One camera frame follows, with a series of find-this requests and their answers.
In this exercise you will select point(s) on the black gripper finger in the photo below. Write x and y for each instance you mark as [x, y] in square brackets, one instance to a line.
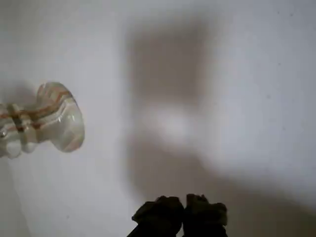
[158, 217]
[205, 219]

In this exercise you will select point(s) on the marbled onyx stone vase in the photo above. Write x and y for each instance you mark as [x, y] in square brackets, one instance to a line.
[47, 118]

